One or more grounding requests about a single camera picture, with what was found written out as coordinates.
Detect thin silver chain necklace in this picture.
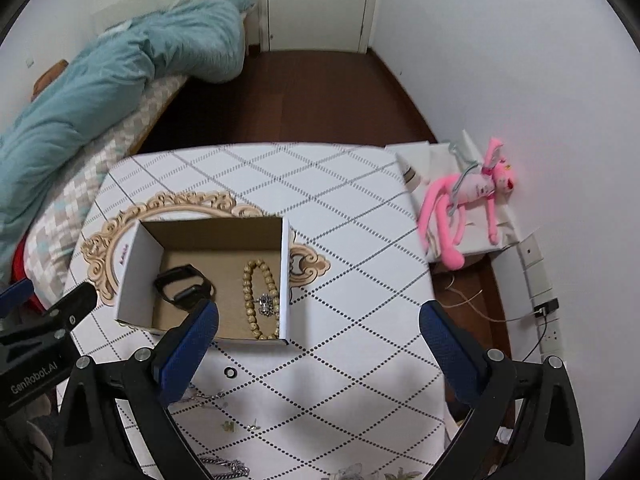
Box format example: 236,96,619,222
179,389,229,409

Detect black smart band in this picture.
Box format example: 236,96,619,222
153,264,216,311

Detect wooden bead bracelet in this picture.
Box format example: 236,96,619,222
242,258,281,340

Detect red blanket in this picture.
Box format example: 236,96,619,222
11,237,44,312

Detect small stud earrings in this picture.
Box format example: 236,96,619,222
221,419,262,432

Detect black plug adapter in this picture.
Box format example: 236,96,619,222
534,298,560,318

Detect white diamond pattern tablecloth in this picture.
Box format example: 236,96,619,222
66,143,445,479

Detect white cardboard box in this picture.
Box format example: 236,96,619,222
114,216,291,344

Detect white side box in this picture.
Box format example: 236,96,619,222
385,133,520,270

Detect pink panther plush toy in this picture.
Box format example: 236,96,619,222
416,136,516,271

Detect brown pillow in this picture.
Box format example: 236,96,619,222
30,60,68,102

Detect light blue duvet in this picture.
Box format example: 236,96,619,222
1,0,254,285

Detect white door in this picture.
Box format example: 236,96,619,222
260,0,375,53

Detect black power cable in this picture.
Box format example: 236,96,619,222
522,316,551,363

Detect white wall power strip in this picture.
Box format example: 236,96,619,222
518,234,562,360

